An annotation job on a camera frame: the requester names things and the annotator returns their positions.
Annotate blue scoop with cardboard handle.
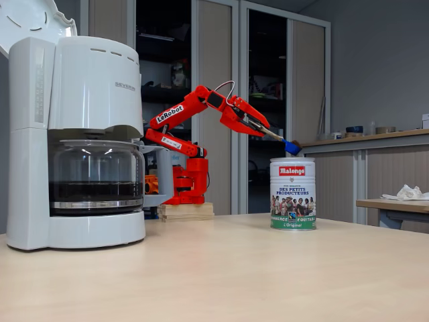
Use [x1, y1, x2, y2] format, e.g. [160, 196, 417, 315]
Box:
[246, 120, 303, 157]

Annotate white Malongo coffee tin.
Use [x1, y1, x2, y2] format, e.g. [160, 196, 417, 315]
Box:
[269, 157, 317, 231]

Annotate white drip coffee maker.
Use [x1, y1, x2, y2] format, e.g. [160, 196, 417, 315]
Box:
[0, 0, 147, 252]

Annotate grey metal profiles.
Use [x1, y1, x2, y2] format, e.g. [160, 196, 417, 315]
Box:
[317, 96, 327, 135]

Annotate beige roller shutter cabinet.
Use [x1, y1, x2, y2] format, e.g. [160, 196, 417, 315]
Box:
[80, 0, 241, 215]
[239, 0, 332, 222]

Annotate wooden base block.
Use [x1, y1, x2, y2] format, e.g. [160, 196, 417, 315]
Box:
[157, 202, 215, 223]

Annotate orange printed clamp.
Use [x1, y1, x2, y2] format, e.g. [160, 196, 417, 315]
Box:
[144, 174, 160, 195]

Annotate low beige counter cabinet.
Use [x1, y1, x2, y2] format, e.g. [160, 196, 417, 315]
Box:
[296, 129, 429, 232]

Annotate wooden side table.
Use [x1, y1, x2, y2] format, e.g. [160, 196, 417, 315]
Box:
[355, 197, 429, 232]

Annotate white servo cable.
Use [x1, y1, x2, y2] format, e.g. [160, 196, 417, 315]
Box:
[213, 80, 235, 105]

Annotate glass carafe with grey handle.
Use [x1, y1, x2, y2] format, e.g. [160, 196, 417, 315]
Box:
[48, 139, 175, 217]

